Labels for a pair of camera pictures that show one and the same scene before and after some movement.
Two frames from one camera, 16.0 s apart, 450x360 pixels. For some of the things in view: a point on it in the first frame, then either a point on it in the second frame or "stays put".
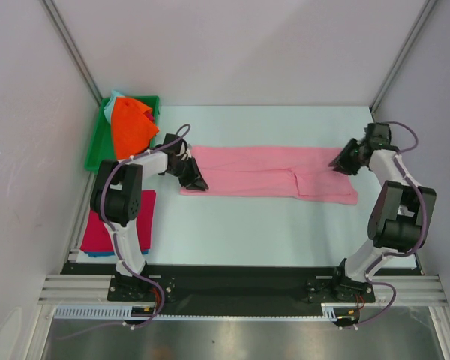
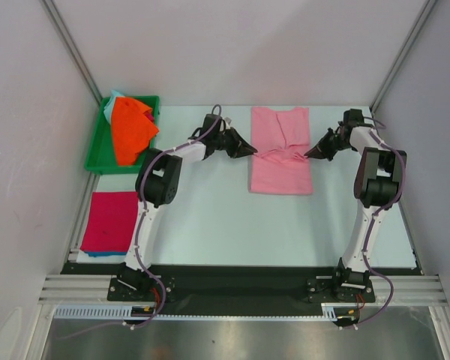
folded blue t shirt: (99, 253) stays put
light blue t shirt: (108, 109) stays put
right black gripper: (351, 157) -> (331, 141)
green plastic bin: (101, 145) stays put
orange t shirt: (133, 132) stays put
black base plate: (192, 289) stays put
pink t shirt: (273, 172) -> (280, 140)
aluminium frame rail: (412, 290) stays put
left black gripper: (195, 180) -> (239, 148)
